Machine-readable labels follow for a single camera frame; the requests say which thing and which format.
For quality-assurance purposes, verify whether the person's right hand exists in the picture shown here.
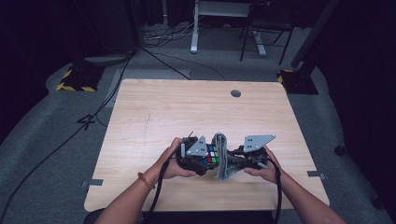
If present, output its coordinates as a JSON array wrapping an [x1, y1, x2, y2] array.
[[243, 146, 283, 185]]

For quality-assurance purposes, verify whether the thin black floor cable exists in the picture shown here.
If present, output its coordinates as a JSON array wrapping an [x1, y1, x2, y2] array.
[[141, 46, 227, 81]]

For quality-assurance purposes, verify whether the grey tape strip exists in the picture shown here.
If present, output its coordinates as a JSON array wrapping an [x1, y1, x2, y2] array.
[[306, 170, 327, 181], [80, 178, 105, 189]]

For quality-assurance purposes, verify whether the person's left hand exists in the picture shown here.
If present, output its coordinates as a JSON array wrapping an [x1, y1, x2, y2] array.
[[152, 137, 197, 186]]

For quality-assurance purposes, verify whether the black chair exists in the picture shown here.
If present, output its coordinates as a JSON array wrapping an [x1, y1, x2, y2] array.
[[239, 0, 295, 66]]

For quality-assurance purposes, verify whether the multicoloured puzzle cube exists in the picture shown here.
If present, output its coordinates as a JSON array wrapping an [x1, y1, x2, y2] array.
[[202, 144, 220, 165]]

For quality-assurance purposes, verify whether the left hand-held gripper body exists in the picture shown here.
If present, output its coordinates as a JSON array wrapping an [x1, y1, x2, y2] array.
[[176, 132, 209, 176]]

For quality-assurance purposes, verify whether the grey cloth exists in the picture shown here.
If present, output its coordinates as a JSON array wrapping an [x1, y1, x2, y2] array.
[[212, 133, 243, 182]]

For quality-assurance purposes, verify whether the dark slanted metal pole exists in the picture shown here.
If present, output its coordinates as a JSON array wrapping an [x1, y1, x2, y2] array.
[[290, 0, 342, 69]]

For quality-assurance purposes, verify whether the person's dark clothing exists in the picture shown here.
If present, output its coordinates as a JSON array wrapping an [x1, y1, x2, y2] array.
[[141, 210, 276, 224]]

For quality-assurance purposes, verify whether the yellow-black striped stand base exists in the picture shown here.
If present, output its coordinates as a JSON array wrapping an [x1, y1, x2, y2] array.
[[276, 68, 319, 95], [55, 63, 106, 93]]

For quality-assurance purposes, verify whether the white desk frame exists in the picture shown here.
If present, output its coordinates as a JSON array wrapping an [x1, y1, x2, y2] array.
[[190, 0, 268, 57]]

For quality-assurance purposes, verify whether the red bracelet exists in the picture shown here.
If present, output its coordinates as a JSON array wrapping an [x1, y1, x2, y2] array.
[[136, 171, 156, 190]]

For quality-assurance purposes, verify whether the black caster wheel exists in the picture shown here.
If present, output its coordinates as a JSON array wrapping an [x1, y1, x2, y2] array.
[[333, 143, 347, 157]]

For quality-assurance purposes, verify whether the bundle of floor cables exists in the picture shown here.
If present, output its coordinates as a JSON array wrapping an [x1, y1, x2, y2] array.
[[142, 21, 201, 49]]

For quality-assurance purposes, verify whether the right hand-held gripper black cable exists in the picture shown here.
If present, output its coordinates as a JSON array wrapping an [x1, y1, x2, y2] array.
[[265, 153, 283, 224]]

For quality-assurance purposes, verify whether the thick black floor cable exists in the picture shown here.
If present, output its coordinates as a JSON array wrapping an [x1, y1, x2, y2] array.
[[0, 50, 135, 224]]

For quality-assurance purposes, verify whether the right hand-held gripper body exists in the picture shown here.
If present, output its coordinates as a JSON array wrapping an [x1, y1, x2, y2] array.
[[237, 133, 277, 171]]

